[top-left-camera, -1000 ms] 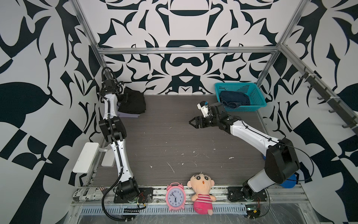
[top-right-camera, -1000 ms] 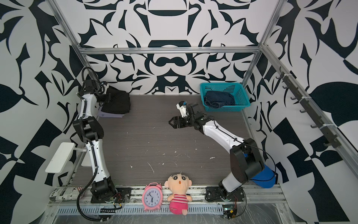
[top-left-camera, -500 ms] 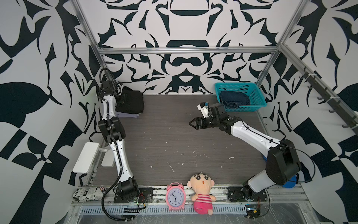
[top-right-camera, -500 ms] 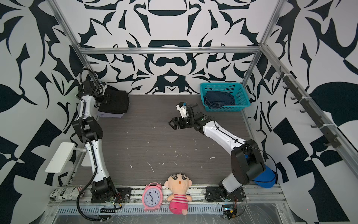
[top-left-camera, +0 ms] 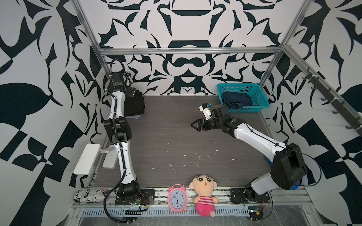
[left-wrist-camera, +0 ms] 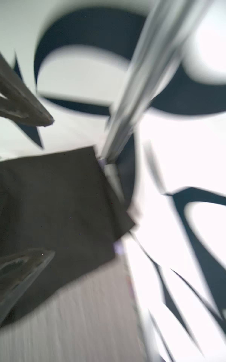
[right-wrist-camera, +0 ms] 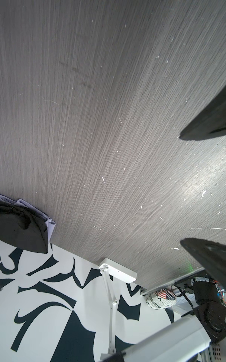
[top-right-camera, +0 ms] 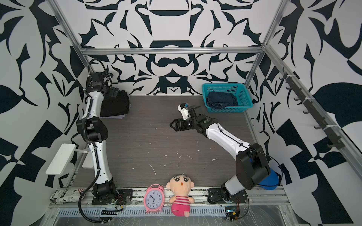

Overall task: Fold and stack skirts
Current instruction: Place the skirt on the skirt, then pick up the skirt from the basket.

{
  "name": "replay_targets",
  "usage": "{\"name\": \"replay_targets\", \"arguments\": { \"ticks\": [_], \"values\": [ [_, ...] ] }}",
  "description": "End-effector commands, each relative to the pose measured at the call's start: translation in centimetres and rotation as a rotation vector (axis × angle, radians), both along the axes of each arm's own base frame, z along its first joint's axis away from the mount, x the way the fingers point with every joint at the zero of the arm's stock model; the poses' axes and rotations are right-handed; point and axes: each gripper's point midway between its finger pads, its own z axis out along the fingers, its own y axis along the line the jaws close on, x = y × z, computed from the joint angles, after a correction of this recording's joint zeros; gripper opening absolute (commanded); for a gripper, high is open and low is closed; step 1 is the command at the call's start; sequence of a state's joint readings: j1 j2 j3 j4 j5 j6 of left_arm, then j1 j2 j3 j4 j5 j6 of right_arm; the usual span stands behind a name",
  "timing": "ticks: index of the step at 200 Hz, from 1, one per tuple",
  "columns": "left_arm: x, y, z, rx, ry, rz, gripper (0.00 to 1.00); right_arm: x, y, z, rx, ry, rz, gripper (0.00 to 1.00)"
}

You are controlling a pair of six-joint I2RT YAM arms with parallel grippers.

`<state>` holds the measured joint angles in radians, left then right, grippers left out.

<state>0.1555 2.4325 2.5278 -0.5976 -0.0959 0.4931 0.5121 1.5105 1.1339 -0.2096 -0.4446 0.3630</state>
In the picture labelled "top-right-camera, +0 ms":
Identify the black garment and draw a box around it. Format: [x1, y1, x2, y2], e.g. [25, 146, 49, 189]
[100, 90, 130, 117]

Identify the lavender skirt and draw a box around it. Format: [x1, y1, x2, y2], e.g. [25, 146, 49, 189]
[109, 104, 132, 119]

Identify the denim garment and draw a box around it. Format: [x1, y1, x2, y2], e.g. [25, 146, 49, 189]
[206, 91, 238, 110]

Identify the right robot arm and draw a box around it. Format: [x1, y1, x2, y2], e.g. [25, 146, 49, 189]
[170, 103, 271, 196]

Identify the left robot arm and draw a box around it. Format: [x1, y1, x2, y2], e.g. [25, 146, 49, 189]
[76, 72, 117, 202]

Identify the teal plastic basket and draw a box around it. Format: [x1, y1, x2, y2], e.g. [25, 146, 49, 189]
[202, 83, 253, 113]

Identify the plush doll pink shirt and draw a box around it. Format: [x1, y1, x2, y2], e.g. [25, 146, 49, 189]
[166, 174, 195, 218]

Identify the pink alarm clock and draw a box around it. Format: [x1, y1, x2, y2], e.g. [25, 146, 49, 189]
[143, 184, 166, 214]

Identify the blue cloth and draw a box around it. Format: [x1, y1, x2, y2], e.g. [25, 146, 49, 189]
[258, 169, 281, 190]

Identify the small circuit board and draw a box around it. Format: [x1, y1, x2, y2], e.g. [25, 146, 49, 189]
[225, 206, 240, 222]

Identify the folded newspaper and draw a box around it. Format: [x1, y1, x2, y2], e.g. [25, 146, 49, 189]
[50, 188, 84, 204]

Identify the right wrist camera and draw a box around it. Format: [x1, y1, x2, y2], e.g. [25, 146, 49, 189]
[177, 103, 189, 120]

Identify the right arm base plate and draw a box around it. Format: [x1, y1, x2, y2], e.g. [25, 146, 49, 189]
[207, 188, 248, 204]

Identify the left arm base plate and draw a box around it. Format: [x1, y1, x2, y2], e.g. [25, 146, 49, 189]
[91, 189, 134, 205]

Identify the black corrugated cable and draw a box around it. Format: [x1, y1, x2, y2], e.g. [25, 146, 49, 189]
[78, 169, 122, 224]

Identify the grey wall hook rail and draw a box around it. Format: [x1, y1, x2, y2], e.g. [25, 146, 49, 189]
[280, 67, 346, 150]

